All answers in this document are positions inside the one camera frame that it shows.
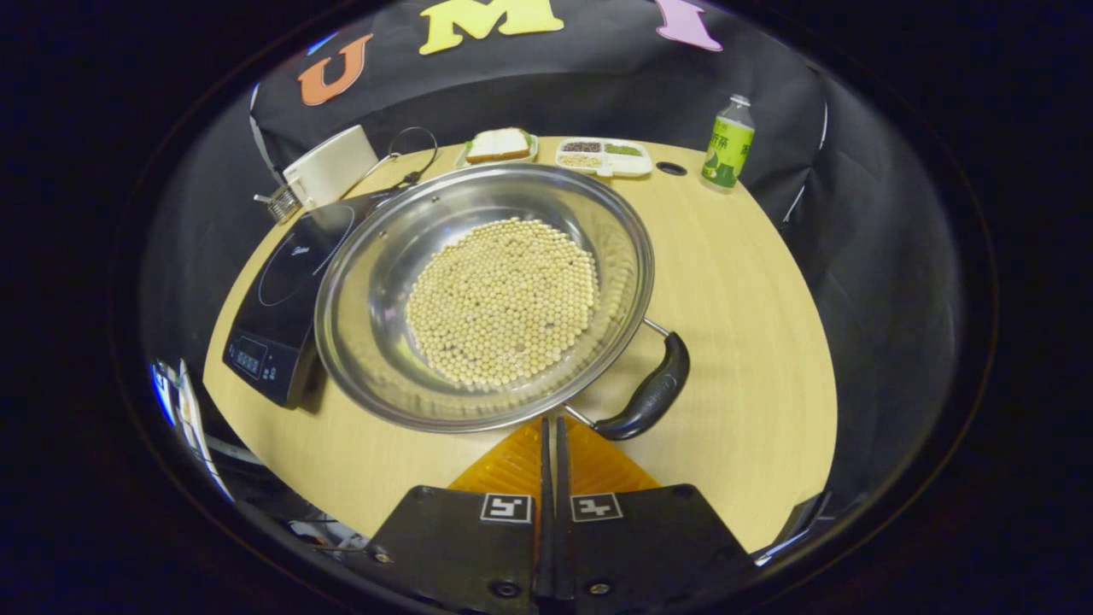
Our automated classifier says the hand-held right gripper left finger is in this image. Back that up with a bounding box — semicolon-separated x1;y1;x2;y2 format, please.
369;417;554;612

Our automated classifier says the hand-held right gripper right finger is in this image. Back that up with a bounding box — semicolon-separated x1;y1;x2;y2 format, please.
555;417;757;609

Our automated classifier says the stainless steel pot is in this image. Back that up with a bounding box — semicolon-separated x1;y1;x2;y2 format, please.
313;162;691;442

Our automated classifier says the black induction cooktop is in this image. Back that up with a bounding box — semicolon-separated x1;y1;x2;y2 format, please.
222;190;402;409

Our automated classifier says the pile of soybeans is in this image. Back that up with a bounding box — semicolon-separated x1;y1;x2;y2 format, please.
404;217;600;390

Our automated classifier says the pale green sandwich plate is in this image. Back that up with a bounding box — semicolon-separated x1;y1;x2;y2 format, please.
454;128;541;169

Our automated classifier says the white divided grain tray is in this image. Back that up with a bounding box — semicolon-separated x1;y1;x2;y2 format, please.
555;138;654;179

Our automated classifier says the white toaster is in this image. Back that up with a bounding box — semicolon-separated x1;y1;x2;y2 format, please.
283;125;379;210

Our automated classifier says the green label drink bottle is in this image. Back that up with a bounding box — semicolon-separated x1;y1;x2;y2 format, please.
701;94;757;190

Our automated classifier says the sandwich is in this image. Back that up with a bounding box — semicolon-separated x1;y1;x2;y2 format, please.
465;127;532;163

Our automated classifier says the black power cable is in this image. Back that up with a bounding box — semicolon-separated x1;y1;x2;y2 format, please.
363;126;439;193

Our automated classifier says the metal wire basket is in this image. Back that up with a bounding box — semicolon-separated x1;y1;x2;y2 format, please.
254;186;301;225

